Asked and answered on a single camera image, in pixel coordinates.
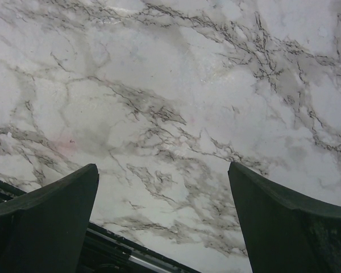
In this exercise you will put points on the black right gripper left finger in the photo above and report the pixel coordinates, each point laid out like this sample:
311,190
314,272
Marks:
44,230

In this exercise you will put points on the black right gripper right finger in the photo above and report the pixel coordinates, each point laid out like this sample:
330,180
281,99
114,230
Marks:
284,230

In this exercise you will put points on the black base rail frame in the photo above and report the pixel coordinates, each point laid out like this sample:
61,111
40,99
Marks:
105,252

